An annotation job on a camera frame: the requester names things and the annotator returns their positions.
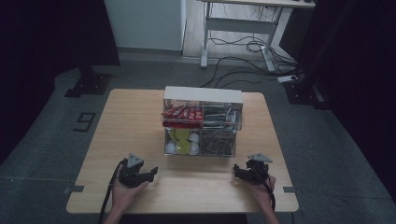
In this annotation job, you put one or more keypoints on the grey tape strip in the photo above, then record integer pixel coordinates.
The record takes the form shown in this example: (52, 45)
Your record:
(74, 189)
(292, 189)

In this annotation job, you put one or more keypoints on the white metal-frame desk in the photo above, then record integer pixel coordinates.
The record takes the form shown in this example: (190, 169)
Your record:
(236, 25)

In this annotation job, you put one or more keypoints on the white power strip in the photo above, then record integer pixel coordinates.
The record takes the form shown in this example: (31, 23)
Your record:
(287, 78)

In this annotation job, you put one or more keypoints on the white capsule cup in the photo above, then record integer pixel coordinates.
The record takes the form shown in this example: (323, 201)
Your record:
(194, 148)
(194, 137)
(171, 147)

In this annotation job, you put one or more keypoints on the stack of dark grey packets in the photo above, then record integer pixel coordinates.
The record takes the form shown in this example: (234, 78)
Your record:
(219, 117)

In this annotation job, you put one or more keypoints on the person's right hand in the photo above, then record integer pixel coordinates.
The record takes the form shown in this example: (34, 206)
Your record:
(263, 193)

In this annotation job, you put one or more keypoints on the stack of red packets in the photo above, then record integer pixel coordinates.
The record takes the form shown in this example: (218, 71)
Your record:
(183, 115)

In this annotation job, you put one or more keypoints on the black curtain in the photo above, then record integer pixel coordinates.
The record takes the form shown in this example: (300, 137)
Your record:
(46, 46)
(358, 77)

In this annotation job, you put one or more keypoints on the person's left hand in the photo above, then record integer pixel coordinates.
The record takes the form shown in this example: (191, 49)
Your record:
(124, 194)

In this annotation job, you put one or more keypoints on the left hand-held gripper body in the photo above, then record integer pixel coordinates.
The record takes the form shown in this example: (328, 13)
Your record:
(132, 174)

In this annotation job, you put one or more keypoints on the black stand base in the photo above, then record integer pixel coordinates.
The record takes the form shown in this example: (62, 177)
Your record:
(90, 83)
(306, 93)

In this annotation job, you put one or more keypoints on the clear organizer with white lid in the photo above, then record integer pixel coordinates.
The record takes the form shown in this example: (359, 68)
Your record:
(202, 95)

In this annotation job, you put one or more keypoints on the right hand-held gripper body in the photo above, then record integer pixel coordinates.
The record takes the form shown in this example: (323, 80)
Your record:
(257, 170)

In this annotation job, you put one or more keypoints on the white cabinet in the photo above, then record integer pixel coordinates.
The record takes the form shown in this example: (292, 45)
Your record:
(144, 23)

